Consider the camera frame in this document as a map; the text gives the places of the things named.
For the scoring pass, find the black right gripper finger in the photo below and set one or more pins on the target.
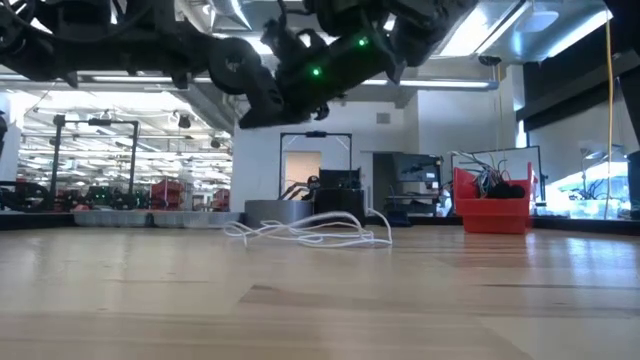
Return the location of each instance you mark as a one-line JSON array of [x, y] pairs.
[[267, 92]]

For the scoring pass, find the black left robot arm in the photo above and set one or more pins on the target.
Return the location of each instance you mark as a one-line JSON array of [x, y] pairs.
[[75, 45]]

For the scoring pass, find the black background robot arm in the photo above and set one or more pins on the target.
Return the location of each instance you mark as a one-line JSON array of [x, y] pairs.
[[25, 195]]

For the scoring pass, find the long ceiling light strip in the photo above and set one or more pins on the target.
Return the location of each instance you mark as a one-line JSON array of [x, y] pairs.
[[440, 83]]

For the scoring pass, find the grey tray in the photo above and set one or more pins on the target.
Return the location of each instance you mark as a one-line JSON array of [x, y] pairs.
[[275, 212]]

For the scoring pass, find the black monitor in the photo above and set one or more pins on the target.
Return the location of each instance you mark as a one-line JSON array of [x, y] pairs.
[[420, 170]]

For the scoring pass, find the black box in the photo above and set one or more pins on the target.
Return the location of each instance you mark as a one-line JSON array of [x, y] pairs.
[[340, 205]]

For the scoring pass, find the red storage bin rack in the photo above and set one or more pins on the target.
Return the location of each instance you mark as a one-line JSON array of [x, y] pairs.
[[167, 192]]

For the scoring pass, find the grey open tool case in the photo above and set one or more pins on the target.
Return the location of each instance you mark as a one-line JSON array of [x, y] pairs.
[[125, 218]]

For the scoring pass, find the white ceiling disc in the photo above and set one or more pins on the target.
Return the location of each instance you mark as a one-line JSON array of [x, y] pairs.
[[537, 21]]

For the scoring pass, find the red plastic bin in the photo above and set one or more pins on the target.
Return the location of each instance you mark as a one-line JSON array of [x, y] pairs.
[[492, 217]]

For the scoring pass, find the black frame with camera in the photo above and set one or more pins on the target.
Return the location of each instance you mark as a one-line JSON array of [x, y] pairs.
[[316, 134]]

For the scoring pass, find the grey wall vent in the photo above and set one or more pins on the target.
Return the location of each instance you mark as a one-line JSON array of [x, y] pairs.
[[383, 118]]

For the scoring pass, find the black dome camera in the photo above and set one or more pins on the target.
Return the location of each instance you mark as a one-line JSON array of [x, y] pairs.
[[490, 60]]

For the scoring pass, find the black gantry frame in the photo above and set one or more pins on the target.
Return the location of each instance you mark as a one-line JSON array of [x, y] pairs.
[[56, 150]]

